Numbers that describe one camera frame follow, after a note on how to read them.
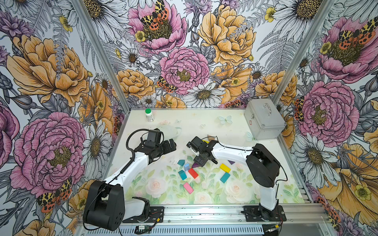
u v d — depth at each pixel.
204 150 0.69
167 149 0.78
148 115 1.09
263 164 0.51
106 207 0.40
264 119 0.95
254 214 0.73
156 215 0.74
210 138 1.03
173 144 0.82
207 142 0.72
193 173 0.87
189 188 0.83
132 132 0.77
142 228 0.72
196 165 0.86
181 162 0.91
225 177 0.87
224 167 0.90
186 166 0.89
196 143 0.73
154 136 0.67
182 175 0.87
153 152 0.63
